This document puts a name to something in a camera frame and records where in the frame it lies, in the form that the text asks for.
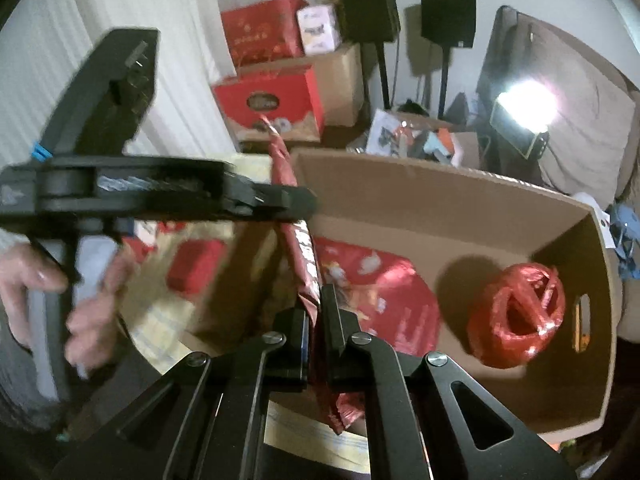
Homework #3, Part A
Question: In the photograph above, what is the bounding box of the white curtain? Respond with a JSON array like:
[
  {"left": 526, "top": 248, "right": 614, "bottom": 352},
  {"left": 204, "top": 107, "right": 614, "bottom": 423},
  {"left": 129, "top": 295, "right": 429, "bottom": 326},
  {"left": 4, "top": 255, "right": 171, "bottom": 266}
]
[{"left": 0, "top": 0, "right": 241, "bottom": 171}]

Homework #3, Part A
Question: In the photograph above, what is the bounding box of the red tin box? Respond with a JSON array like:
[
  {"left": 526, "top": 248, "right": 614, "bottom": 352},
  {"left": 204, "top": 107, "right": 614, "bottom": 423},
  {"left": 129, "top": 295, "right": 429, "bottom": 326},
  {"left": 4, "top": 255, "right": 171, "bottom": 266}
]
[{"left": 166, "top": 239, "right": 224, "bottom": 297}]

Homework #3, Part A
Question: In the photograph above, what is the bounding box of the large cardboard box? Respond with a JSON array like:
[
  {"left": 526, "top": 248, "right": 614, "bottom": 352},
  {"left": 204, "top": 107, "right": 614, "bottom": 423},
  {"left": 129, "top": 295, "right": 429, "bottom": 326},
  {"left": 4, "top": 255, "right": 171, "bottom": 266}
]
[{"left": 192, "top": 147, "right": 624, "bottom": 434}]

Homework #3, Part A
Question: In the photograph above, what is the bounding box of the small white box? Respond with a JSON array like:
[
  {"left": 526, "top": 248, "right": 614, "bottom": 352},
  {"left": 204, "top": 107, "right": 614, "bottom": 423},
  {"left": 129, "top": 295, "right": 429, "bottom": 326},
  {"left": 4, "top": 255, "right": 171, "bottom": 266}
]
[{"left": 295, "top": 4, "right": 343, "bottom": 56}]

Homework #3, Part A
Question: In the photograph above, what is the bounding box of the yellow checked tablecloth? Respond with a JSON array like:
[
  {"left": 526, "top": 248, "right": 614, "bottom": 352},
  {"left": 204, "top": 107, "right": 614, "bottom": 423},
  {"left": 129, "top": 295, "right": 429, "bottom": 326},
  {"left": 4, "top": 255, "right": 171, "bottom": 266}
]
[{"left": 117, "top": 150, "right": 373, "bottom": 463}]

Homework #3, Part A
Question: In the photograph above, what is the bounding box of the red paper bag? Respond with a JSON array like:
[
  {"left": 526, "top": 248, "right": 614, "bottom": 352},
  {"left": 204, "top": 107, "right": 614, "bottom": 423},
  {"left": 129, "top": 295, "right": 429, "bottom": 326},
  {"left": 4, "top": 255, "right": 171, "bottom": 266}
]
[{"left": 259, "top": 115, "right": 372, "bottom": 436}]

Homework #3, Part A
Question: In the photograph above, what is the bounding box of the red plastic bag bundle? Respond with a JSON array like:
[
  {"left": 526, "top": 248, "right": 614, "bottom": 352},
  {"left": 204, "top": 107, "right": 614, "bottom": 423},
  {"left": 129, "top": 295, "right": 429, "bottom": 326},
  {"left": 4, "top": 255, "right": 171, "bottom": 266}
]
[{"left": 466, "top": 261, "right": 567, "bottom": 370}]

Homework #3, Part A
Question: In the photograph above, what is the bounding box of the large beige cushion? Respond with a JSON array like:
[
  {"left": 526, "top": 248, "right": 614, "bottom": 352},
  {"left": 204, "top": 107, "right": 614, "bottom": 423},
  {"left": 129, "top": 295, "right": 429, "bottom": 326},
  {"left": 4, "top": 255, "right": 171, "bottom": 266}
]
[{"left": 517, "top": 19, "right": 638, "bottom": 197}]

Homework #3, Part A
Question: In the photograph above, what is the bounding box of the bright light panel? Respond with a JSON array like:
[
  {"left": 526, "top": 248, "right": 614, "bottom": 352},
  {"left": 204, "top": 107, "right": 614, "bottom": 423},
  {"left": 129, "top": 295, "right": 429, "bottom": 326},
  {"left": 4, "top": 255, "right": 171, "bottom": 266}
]
[{"left": 491, "top": 79, "right": 557, "bottom": 162}]

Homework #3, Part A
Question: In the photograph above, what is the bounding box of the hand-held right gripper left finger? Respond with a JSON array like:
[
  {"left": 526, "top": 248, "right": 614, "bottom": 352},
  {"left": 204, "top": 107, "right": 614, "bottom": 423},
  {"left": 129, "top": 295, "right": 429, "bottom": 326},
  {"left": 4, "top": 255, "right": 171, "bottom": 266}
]
[{"left": 50, "top": 307, "right": 311, "bottom": 480}]

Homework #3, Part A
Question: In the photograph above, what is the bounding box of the black speaker stand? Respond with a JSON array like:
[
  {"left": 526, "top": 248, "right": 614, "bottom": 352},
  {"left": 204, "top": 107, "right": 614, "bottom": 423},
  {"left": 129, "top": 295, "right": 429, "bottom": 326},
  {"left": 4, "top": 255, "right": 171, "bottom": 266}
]
[
  {"left": 438, "top": 47, "right": 452, "bottom": 119},
  {"left": 375, "top": 41, "right": 392, "bottom": 112}
]

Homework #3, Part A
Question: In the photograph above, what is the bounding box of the black speaker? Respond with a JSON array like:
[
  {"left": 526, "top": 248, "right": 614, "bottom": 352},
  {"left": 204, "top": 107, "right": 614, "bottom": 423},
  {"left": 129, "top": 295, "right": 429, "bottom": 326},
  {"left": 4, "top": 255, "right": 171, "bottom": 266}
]
[
  {"left": 338, "top": 0, "right": 402, "bottom": 44},
  {"left": 419, "top": 0, "right": 477, "bottom": 50}
]

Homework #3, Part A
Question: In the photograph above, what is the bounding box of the cluttered small cardboard box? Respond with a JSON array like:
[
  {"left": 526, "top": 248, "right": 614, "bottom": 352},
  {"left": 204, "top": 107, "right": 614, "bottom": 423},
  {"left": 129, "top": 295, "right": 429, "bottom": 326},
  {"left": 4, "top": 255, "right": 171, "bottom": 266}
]
[{"left": 364, "top": 106, "right": 482, "bottom": 169}]

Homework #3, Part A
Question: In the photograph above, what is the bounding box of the red pastry picture gift box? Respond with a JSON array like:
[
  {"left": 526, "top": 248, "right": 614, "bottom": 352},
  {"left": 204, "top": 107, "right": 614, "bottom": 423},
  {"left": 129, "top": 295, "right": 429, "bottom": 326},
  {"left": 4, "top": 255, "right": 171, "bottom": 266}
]
[{"left": 212, "top": 66, "right": 327, "bottom": 144}]

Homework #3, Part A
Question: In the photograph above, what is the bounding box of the person's left hand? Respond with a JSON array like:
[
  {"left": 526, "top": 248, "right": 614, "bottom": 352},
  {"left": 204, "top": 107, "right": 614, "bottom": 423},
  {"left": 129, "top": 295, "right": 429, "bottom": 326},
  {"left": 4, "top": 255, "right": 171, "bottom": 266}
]
[{"left": 0, "top": 244, "right": 137, "bottom": 382}]

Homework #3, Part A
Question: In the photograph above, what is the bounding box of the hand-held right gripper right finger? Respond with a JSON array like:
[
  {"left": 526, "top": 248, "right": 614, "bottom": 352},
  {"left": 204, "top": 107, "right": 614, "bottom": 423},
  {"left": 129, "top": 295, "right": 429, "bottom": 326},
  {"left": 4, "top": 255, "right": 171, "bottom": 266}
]
[{"left": 320, "top": 284, "right": 577, "bottom": 480}]

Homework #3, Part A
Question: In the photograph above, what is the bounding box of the beige sofa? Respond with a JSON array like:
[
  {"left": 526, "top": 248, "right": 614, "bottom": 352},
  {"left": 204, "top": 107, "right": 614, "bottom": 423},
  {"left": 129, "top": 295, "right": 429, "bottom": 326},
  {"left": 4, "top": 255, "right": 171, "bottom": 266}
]
[{"left": 477, "top": 4, "right": 640, "bottom": 311}]

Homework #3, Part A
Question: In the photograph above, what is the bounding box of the red gift box gold print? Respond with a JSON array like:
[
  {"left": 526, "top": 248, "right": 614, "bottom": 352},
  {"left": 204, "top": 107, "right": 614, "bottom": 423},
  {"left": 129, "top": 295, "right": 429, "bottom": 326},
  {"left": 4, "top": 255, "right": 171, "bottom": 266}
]
[{"left": 220, "top": 0, "right": 307, "bottom": 67}]

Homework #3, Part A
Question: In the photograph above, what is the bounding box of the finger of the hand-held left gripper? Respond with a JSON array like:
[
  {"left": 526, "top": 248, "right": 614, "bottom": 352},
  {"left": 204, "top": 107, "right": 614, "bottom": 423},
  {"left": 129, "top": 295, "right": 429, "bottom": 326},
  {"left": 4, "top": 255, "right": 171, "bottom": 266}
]
[{"left": 222, "top": 172, "right": 319, "bottom": 226}]

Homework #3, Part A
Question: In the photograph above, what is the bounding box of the closed brown cardboard box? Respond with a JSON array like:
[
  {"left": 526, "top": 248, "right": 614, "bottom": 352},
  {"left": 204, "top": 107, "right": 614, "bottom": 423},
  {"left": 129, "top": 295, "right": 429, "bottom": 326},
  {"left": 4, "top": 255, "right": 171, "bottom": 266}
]
[{"left": 234, "top": 42, "right": 367, "bottom": 129}]

